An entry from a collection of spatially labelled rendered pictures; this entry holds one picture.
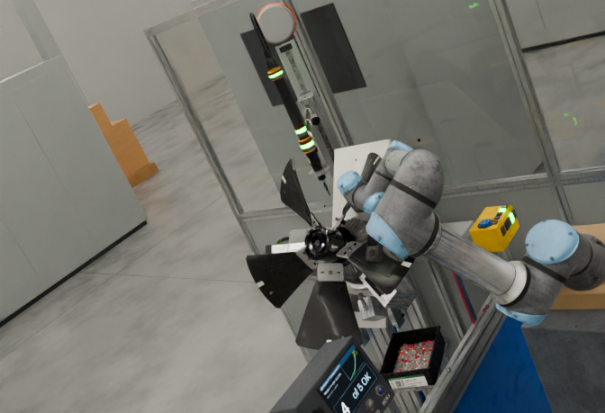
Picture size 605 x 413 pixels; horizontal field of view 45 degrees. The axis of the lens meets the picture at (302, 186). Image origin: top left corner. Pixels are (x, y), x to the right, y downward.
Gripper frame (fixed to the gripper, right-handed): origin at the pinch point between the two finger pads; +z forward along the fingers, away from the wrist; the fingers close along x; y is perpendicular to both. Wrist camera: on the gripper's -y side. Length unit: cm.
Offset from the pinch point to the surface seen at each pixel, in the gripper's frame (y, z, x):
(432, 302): 52, 92, 52
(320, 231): 7.3, -8.4, 30.5
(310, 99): 65, -24, 53
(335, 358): -53, -28, -18
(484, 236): 23.9, 17.5, -14.8
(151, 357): 36, 133, 293
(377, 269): -3.1, 0.0, 7.2
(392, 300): -2.6, 16.7, 10.9
